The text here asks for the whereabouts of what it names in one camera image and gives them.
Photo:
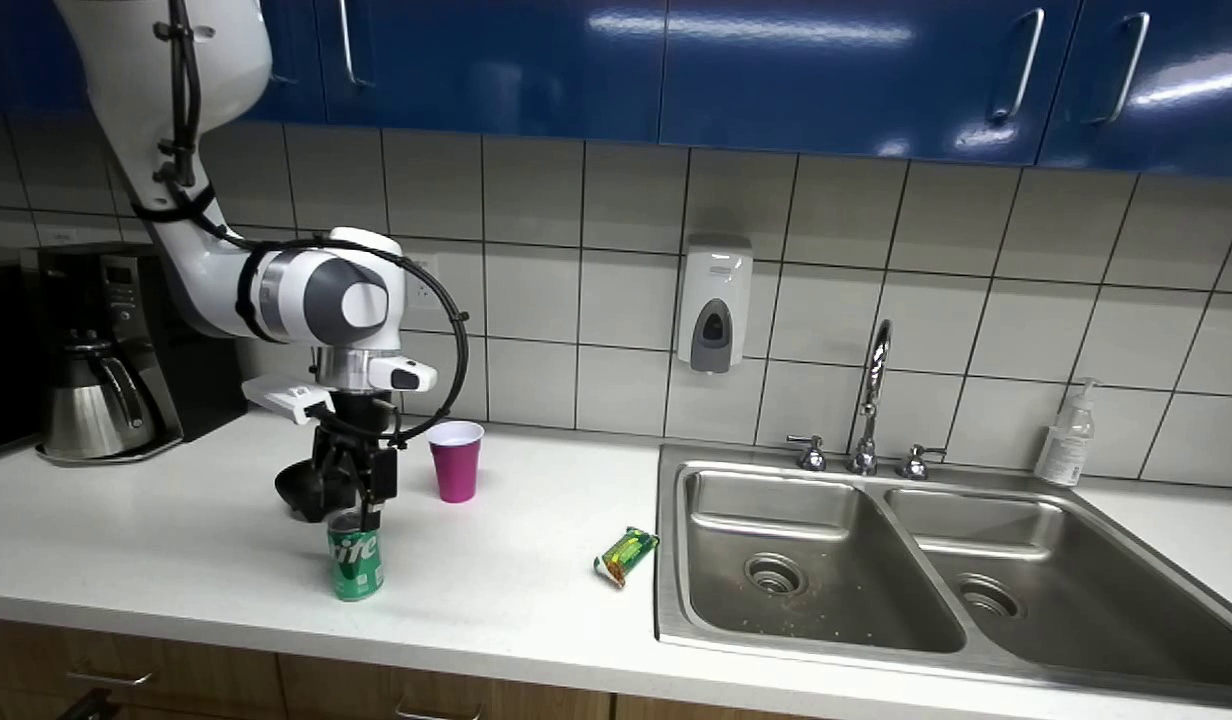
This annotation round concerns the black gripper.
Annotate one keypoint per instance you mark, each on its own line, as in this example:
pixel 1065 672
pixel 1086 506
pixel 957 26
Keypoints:
pixel 361 435

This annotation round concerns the green soda can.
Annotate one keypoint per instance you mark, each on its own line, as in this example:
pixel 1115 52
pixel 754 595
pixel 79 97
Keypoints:
pixel 358 563

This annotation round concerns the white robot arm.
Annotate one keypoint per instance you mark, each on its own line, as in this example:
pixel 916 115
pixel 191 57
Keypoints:
pixel 200 202

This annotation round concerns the black bowl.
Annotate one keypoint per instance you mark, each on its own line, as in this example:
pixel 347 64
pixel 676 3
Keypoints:
pixel 297 490

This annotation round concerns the magenta plastic cup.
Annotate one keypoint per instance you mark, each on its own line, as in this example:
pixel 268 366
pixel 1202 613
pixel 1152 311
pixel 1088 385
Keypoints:
pixel 459 464

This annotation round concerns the wooden base cabinet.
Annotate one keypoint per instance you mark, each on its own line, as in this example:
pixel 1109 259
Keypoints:
pixel 240 682

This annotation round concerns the green sponge packet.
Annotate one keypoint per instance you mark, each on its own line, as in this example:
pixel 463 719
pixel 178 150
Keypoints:
pixel 626 558

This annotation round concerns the steel coffee carafe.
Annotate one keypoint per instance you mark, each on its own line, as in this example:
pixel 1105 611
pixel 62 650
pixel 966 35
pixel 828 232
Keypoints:
pixel 90 401

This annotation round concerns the black coffee maker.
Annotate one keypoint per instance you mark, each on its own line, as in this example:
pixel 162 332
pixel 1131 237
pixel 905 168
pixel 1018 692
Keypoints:
pixel 120 303

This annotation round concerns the black countertop appliance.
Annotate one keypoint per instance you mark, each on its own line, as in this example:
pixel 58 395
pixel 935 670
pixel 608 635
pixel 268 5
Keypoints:
pixel 0 361

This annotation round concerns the chrome faucet knob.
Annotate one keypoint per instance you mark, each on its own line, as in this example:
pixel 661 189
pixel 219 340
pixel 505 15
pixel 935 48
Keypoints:
pixel 922 463
pixel 809 454

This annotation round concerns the chrome sink faucet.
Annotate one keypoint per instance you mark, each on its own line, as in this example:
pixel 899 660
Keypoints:
pixel 870 401

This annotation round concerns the stainless double sink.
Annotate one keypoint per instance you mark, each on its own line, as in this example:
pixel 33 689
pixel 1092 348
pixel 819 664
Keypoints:
pixel 936 585

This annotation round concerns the clear soap bottle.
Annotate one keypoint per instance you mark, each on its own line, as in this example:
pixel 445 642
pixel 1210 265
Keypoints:
pixel 1065 442

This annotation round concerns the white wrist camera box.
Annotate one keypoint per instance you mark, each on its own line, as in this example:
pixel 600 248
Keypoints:
pixel 291 401

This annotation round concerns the white wall soap dispenser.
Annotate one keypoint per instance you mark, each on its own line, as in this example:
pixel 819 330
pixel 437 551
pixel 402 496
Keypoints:
pixel 714 306

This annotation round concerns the blue wall cabinet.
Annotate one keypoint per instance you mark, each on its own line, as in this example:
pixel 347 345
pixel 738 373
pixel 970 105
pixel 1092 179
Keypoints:
pixel 777 64

